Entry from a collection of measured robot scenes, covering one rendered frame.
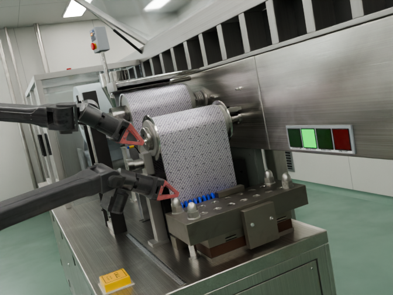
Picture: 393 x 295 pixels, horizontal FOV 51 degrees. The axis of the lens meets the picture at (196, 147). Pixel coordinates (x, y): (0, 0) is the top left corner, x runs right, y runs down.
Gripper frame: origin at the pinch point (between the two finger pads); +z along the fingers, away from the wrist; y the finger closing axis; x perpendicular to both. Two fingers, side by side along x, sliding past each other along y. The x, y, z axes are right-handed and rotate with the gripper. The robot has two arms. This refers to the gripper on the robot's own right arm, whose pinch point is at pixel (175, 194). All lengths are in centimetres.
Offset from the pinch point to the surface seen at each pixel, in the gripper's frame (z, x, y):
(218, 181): 13.1, 7.6, 0.2
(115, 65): -12, 53, -102
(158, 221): 0.3, -10.4, -7.8
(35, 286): 9, -118, -255
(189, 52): 4, 56, -39
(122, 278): -13.4, -24.6, 13.4
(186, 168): 0.9, 8.6, 0.2
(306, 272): 35.1, -10.5, 25.6
